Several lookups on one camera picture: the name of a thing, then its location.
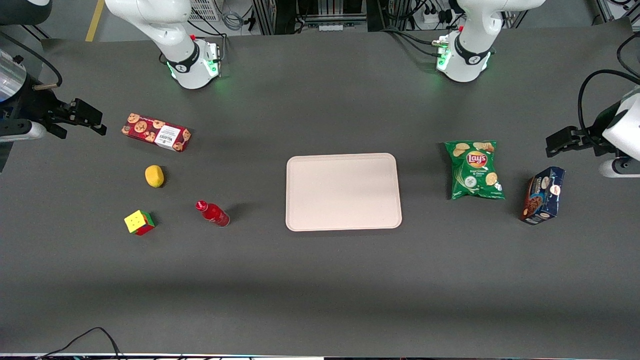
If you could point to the red coke bottle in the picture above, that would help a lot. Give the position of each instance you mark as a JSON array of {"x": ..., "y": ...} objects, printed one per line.
[{"x": 214, "y": 214}]

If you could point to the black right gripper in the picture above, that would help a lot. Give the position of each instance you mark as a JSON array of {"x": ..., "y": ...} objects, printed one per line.
[{"x": 31, "y": 106}]

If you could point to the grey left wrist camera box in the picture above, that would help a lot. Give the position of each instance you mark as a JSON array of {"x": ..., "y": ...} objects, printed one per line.
[{"x": 620, "y": 167}]

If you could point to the aluminium frame rack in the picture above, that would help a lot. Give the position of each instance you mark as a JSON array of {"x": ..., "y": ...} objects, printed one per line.
[{"x": 310, "y": 12}]

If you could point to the yellow lemon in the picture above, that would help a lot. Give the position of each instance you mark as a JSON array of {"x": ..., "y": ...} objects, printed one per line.
[{"x": 154, "y": 176}]

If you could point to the beige plastic tray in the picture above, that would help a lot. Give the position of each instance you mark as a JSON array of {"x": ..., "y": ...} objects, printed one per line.
[{"x": 343, "y": 192}]

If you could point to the white power strip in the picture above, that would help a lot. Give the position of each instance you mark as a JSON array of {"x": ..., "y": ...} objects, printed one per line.
[{"x": 436, "y": 17}]

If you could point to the white vented box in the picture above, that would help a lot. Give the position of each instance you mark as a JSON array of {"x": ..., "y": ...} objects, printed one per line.
[{"x": 205, "y": 9}]

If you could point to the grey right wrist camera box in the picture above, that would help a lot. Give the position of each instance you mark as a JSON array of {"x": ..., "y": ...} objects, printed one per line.
[{"x": 25, "y": 131}]

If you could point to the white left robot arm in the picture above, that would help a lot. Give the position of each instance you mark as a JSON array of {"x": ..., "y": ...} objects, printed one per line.
[{"x": 470, "y": 50}]

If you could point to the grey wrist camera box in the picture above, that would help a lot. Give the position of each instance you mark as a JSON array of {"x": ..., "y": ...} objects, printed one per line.
[
  {"x": 620, "y": 167},
  {"x": 25, "y": 131}
]

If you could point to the multicolour puzzle cube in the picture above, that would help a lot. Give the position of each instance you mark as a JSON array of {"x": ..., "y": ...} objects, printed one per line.
[{"x": 137, "y": 222}]

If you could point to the green Lay's chips bag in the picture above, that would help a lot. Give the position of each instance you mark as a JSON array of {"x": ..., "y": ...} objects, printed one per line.
[{"x": 475, "y": 172}]

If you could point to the red chocolate chip cookie box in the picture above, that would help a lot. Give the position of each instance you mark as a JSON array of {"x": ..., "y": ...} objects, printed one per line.
[{"x": 155, "y": 132}]

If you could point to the dark blue cookie box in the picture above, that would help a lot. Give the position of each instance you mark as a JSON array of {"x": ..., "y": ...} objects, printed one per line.
[{"x": 543, "y": 196}]

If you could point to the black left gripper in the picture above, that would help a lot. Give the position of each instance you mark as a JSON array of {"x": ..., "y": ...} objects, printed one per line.
[{"x": 588, "y": 135}]

